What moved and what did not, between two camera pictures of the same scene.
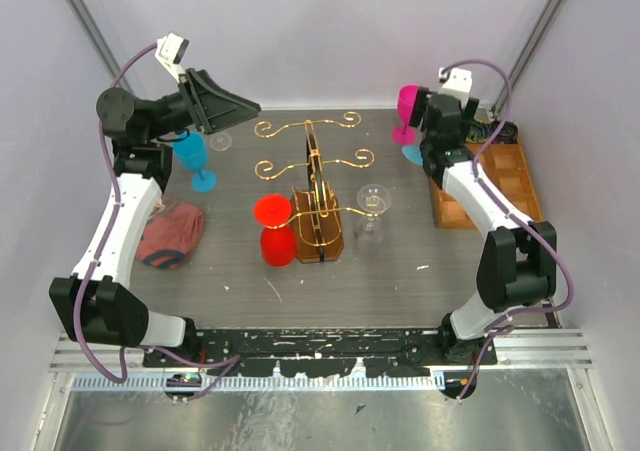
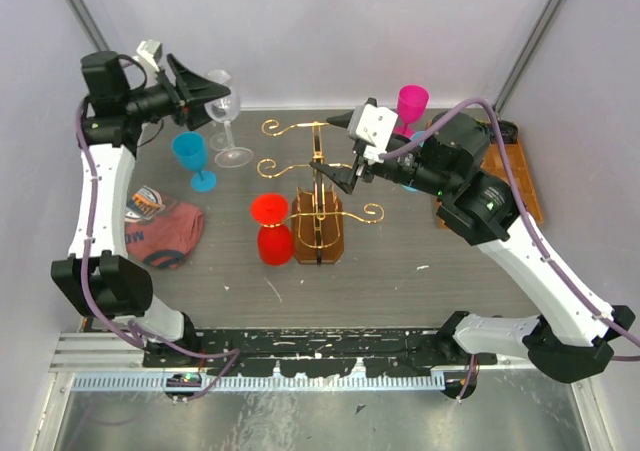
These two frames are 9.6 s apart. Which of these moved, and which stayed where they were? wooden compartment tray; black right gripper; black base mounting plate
Moved: black right gripper
Stayed: black base mounting plate; wooden compartment tray
